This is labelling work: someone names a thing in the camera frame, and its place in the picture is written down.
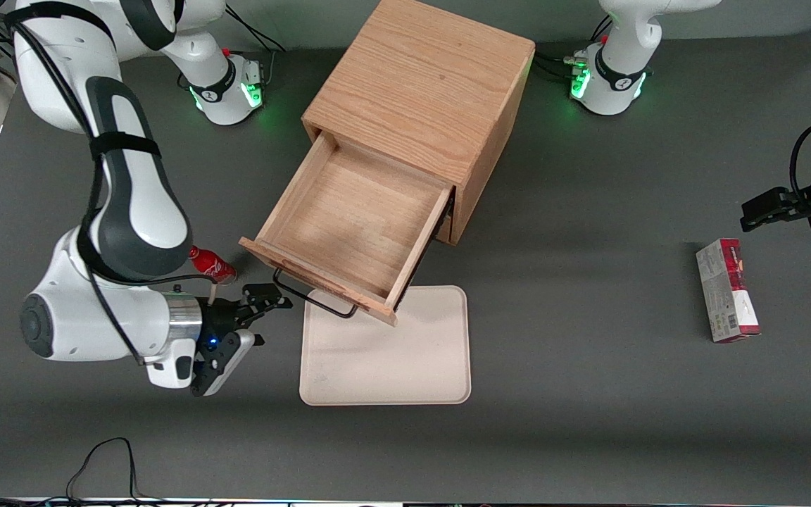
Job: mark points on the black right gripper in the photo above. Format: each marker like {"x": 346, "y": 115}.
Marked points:
{"x": 220, "y": 322}

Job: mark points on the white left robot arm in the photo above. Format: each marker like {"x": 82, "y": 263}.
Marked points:
{"x": 624, "y": 42}

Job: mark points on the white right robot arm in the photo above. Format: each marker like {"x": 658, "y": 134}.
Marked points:
{"x": 96, "y": 317}

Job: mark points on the oak wooden drawer cabinet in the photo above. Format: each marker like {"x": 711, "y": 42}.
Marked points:
{"x": 419, "y": 77}

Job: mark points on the red cola bottle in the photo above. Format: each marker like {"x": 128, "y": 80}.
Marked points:
{"x": 214, "y": 267}

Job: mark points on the grey and red carton box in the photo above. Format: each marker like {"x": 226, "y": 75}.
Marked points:
{"x": 726, "y": 296}

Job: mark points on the beige rectangular tray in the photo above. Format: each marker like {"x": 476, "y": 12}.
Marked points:
{"x": 391, "y": 352}

